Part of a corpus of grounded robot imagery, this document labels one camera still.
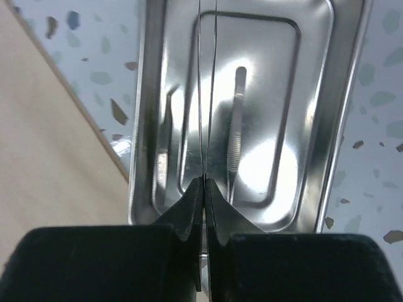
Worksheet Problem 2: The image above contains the stainless steel tray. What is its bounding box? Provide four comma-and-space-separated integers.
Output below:
128, 1, 372, 233

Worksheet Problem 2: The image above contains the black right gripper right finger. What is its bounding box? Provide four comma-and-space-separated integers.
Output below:
205, 179, 402, 301

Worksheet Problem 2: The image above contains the steel tweezers short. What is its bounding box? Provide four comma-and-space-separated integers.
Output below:
227, 67, 246, 204

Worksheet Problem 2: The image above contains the beige cloth mat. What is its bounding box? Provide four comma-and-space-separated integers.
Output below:
1, 3, 128, 258

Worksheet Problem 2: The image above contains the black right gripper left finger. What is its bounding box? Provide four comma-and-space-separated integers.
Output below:
1, 177, 204, 301

